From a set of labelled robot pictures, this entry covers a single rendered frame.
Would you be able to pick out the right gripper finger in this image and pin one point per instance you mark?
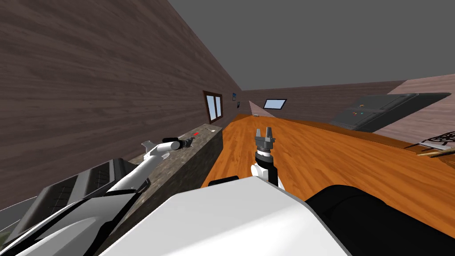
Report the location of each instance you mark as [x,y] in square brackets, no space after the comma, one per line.
[258,134]
[269,133]

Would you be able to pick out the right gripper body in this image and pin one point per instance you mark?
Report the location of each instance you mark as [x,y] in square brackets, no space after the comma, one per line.
[265,144]

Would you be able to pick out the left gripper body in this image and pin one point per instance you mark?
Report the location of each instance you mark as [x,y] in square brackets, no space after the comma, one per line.
[185,143]

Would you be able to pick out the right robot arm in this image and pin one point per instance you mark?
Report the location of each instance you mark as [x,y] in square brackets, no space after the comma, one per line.
[373,224]

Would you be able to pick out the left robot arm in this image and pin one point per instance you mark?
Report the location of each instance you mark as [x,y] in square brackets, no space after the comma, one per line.
[135,174]

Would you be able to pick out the black framed window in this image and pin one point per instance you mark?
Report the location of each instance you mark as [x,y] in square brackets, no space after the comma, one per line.
[274,104]

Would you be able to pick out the brown framed window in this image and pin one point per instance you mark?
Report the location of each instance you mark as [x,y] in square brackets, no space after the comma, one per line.
[214,106]

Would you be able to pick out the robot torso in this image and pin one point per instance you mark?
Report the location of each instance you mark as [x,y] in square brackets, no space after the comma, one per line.
[227,220]

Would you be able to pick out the black cabinet appliance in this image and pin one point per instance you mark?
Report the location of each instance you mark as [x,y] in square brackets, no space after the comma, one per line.
[384,112]

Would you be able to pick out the dark grey countertop appliance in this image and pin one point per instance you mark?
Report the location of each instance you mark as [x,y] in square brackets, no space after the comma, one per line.
[64,193]

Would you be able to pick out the blue wall picture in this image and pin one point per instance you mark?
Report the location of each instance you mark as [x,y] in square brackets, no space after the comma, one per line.
[234,96]

